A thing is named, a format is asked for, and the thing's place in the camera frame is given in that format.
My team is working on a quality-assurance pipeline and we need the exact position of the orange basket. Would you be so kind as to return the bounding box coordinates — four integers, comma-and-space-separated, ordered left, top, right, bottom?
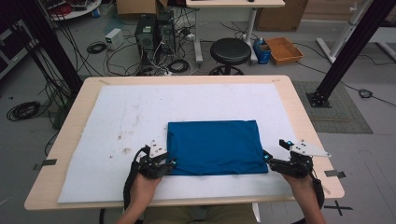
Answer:
264, 36, 304, 65

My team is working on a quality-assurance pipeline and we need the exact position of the large cardboard box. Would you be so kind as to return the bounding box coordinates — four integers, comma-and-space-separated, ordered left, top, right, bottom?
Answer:
255, 0, 309, 32

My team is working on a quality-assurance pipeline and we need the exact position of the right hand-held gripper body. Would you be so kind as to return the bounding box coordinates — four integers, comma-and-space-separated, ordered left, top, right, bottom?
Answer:
271, 139, 332, 179

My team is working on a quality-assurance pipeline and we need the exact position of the white power supply box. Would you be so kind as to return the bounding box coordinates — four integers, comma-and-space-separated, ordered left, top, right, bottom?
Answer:
105, 27, 125, 50

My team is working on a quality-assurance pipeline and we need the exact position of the grey tape strip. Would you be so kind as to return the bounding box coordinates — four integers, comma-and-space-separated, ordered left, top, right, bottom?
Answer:
324, 169, 347, 179
32, 158, 58, 172

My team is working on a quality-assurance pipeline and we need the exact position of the black computer tower with label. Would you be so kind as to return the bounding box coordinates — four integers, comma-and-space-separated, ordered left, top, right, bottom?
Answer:
134, 13, 157, 74

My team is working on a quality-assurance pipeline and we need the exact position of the wooden desk with white legs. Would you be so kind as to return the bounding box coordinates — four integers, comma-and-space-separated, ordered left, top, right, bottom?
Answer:
185, 0, 286, 63

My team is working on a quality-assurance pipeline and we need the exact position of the black round stool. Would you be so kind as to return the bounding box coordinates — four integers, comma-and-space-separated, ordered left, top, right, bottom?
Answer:
208, 37, 252, 77

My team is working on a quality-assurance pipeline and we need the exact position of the white-legged standing desk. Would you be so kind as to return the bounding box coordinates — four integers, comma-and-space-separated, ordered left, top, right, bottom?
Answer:
316, 0, 396, 63

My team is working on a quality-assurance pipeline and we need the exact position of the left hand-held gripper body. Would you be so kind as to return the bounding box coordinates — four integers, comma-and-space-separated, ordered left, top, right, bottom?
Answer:
133, 139, 171, 180

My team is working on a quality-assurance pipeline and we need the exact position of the dark equipment rack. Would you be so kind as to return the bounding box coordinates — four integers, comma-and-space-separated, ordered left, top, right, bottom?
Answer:
0, 18, 35, 78

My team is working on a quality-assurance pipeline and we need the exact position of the white table leg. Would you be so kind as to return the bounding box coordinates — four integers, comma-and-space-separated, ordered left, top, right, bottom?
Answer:
251, 203, 261, 223

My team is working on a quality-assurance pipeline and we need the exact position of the blue box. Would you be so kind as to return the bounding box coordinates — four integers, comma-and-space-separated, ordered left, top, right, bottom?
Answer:
252, 37, 272, 64

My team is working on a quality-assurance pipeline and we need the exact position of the black tape cross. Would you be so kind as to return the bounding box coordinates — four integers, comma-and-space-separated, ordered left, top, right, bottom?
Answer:
323, 200, 354, 217

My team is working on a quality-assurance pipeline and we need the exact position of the grey floor mat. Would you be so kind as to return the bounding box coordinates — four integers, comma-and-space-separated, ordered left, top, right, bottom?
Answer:
292, 80, 374, 134

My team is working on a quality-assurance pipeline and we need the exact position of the person's right hand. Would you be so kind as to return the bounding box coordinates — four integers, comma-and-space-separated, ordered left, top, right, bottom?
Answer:
281, 173, 318, 201

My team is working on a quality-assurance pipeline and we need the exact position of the blue t-shirt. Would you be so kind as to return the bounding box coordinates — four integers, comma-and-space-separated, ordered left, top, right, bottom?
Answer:
166, 119, 269, 176

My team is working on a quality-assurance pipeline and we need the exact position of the black aluminium frame post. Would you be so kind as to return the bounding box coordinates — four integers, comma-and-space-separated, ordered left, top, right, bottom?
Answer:
306, 0, 396, 109
8, 0, 83, 94

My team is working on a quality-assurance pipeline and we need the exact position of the light wooden table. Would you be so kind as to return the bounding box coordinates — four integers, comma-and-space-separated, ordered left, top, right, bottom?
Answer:
23, 74, 346, 212

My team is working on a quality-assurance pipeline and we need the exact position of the person's left hand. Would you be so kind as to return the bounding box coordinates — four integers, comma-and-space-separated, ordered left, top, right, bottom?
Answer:
129, 173, 163, 208

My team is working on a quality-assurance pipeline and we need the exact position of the round white table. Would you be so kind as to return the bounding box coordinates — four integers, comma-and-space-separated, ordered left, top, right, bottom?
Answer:
46, 0, 102, 21

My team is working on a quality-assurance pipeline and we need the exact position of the white table mat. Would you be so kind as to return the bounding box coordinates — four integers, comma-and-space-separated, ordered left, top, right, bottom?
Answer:
57, 82, 300, 204

